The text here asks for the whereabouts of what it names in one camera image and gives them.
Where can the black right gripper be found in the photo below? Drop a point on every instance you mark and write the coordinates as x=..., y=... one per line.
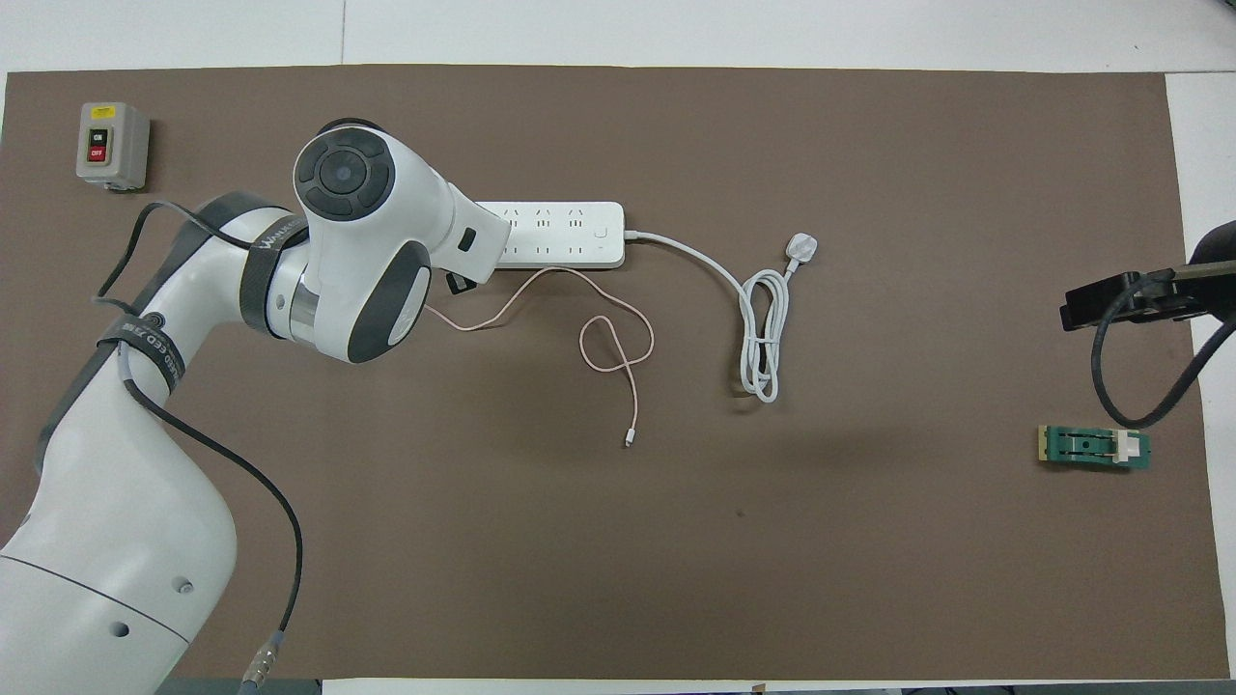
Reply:
x=1159, y=299

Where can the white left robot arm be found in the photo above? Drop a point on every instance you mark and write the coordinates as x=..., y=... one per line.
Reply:
x=116, y=541

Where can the white power strip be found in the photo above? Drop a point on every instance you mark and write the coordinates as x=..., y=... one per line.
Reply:
x=570, y=236

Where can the brown table mat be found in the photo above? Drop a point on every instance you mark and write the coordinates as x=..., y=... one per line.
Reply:
x=579, y=560

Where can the green knife switch yellow base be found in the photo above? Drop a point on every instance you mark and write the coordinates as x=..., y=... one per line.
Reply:
x=1091, y=448

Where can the grey on-off switch box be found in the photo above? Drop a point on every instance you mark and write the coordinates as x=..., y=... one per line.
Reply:
x=114, y=145

